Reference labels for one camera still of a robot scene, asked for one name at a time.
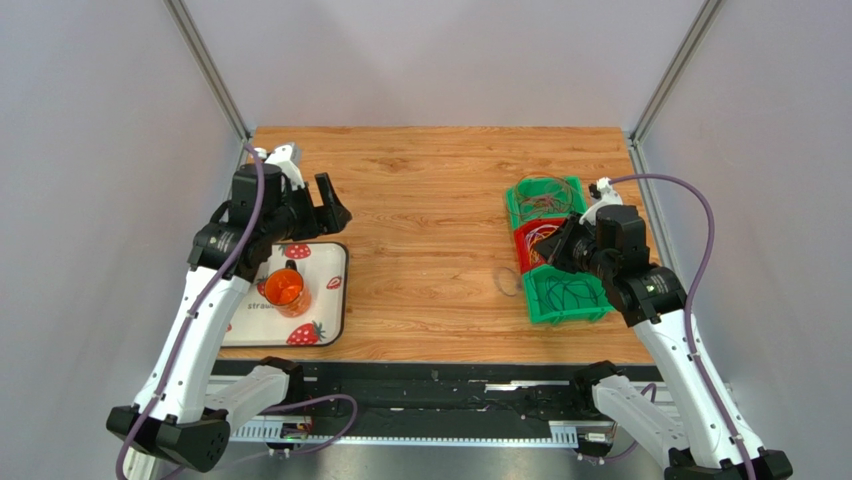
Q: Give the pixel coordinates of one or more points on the right aluminium frame post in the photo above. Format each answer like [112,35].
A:
[686,50]

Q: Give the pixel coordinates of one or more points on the left aluminium frame post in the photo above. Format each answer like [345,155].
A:
[183,19]

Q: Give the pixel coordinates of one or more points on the red plastic bin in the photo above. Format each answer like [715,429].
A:
[527,236]

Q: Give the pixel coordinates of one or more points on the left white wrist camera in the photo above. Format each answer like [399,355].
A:
[287,157]

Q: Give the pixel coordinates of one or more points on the near green plastic bin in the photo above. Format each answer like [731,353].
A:
[555,297]

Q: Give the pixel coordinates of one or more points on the strawberry pattern tray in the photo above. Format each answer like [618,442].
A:
[324,268]

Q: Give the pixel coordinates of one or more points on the aluminium frame post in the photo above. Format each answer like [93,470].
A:
[686,50]
[183,19]

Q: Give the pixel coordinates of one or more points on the grey slotted cable duct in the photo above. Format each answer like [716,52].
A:
[274,431]

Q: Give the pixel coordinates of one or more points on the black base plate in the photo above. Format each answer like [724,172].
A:
[444,399]

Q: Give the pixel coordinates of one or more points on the orange glass mug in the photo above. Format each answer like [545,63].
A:
[287,292]

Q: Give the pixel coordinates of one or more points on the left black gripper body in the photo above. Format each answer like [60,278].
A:
[301,216]

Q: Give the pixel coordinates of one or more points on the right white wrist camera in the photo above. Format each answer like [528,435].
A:
[603,194]

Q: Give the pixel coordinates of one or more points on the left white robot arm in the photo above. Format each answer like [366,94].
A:
[172,417]

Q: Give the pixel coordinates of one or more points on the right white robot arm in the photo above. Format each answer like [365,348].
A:
[710,439]

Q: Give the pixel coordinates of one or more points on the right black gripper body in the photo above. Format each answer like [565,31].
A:
[568,244]

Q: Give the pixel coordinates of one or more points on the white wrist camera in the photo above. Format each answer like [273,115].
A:
[603,194]
[287,157]

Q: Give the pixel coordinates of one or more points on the far green plastic bin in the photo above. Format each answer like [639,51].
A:
[539,196]

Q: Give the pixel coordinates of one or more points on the green plastic bin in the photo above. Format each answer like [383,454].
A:
[539,196]
[555,297]

